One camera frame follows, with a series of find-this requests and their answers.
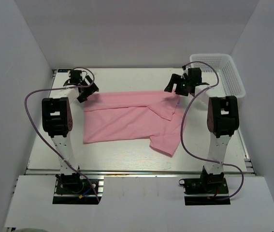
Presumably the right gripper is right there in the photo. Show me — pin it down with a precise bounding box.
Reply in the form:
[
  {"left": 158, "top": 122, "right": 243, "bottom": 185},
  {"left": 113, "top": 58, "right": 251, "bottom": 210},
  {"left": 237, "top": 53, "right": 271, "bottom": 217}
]
[{"left": 164, "top": 73, "right": 191, "bottom": 96}]

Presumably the pink t shirt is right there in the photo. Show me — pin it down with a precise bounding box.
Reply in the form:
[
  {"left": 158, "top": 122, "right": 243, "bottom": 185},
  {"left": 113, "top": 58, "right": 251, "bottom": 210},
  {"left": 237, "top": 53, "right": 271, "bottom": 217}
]
[{"left": 83, "top": 90, "right": 184, "bottom": 157}]

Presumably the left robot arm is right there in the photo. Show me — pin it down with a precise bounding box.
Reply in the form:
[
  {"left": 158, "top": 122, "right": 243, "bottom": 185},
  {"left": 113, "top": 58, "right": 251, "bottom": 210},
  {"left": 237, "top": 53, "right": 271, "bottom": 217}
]
[{"left": 42, "top": 75, "right": 99, "bottom": 175}]

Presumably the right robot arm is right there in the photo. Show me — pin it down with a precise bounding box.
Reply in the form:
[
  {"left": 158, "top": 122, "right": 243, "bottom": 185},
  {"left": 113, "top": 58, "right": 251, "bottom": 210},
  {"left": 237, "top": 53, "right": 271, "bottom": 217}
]
[{"left": 164, "top": 68, "right": 239, "bottom": 175}]

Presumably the blue label sticker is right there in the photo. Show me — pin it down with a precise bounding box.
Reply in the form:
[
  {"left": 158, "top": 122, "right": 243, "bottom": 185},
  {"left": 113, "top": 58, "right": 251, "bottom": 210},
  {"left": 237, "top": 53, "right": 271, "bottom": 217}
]
[{"left": 57, "top": 69, "right": 71, "bottom": 73}]

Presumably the white plastic basket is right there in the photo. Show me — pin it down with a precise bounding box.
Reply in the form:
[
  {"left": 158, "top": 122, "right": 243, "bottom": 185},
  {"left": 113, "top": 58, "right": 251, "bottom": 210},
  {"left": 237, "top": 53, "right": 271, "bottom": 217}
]
[{"left": 190, "top": 53, "right": 245, "bottom": 104}]

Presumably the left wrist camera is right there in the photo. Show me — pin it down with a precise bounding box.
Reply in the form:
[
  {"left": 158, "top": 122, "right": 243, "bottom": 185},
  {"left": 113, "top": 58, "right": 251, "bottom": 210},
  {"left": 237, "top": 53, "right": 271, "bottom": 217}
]
[{"left": 69, "top": 70, "right": 83, "bottom": 85}]

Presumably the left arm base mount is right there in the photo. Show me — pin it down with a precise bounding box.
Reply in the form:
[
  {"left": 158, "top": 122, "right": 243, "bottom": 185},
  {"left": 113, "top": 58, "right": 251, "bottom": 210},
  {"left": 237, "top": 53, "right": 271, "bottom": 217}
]
[{"left": 52, "top": 173, "right": 102, "bottom": 205}]

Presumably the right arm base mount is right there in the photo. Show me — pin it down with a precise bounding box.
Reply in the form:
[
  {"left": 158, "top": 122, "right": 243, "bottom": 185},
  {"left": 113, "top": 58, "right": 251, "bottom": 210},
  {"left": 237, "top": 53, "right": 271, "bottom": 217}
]
[{"left": 179, "top": 169, "right": 231, "bottom": 206}]

